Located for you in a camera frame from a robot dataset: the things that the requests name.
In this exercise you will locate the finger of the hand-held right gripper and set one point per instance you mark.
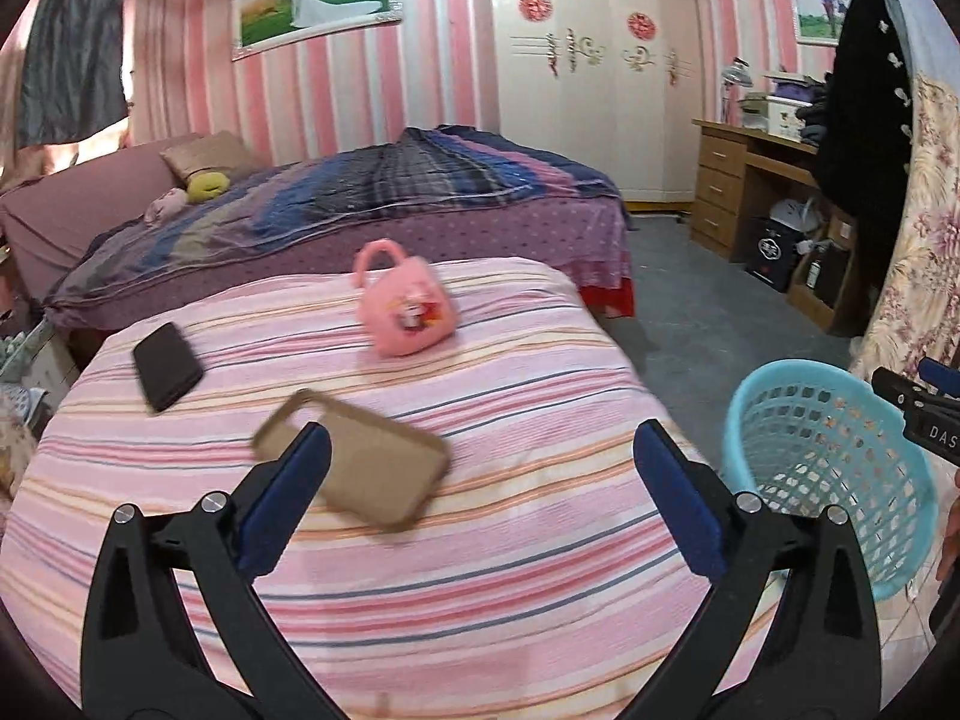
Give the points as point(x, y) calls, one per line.
point(945, 379)
point(911, 394)

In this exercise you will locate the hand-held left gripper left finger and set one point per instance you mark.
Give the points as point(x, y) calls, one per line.
point(289, 495)

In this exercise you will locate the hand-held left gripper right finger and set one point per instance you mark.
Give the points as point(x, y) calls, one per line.
point(679, 502)

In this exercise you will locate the light blue plastic basket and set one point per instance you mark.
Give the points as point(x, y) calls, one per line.
point(825, 427)

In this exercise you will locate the person's right hand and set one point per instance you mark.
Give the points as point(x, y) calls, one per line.
point(951, 540)

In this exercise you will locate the brown phone case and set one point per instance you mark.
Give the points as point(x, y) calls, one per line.
point(375, 472)

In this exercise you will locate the floral curtain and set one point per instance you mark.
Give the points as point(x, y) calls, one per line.
point(922, 255)

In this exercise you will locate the black phone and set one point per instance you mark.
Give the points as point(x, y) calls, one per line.
point(169, 367)

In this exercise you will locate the black cardboard box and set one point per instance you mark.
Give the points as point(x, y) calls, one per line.
point(772, 255)

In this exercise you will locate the pink striped blanket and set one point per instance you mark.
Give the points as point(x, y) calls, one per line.
point(487, 577)

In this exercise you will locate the white fan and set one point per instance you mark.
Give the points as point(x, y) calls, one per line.
point(791, 214)

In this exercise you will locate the pink cartoon cup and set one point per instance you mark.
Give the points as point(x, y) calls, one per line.
point(405, 307)

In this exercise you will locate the black coat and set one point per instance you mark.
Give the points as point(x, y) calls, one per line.
point(862, 105)

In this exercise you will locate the wooden desk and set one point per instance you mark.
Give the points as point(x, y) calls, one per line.
point(720, 180)

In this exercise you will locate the white storage box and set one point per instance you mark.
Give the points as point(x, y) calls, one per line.
point(784, 120)

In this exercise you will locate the purple dotted bed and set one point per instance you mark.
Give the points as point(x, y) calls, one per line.
point(525, 232)

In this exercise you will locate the pink cloth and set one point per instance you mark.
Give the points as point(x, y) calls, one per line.
point(166, 205)

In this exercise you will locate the yellow plush toy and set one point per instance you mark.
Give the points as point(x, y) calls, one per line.
point(206, 186)

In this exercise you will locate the striped patchwork bedspread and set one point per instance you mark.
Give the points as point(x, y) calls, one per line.
point(375, 180)

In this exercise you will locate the beige pillow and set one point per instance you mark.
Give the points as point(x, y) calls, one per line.
point(210, 154)

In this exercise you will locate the purple headboard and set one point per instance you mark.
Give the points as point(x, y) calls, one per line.
point(75, 202)

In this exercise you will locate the desk lamp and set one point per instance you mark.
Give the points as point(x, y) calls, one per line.
point(736, 75)

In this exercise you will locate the white wardrobe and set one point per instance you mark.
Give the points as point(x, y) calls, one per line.
point(585, 127)

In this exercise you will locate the red paper-cut decoration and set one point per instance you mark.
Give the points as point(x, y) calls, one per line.
point(536, 6)
point(641, 25)

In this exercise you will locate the framed wedding photo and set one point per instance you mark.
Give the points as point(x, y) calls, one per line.
point(315, 4)

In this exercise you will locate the dark grey curtain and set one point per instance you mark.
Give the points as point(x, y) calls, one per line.
point(71, 45)

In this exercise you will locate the small wall photo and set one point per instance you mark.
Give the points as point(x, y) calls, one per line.
point(817, 7)

